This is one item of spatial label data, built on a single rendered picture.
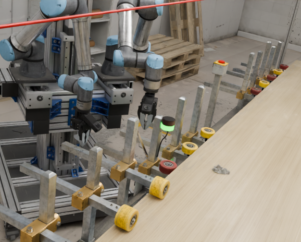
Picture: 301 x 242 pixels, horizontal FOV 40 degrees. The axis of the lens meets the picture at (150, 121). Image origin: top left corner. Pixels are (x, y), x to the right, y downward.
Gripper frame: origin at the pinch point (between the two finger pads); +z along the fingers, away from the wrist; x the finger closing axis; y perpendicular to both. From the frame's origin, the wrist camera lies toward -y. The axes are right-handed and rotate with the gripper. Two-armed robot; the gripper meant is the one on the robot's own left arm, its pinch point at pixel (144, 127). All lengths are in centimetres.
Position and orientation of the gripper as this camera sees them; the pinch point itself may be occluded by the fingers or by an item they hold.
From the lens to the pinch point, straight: 199.9
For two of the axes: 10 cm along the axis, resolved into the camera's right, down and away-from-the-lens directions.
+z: -1.4, 9.0, 4.1
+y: 1.6, -3.8, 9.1
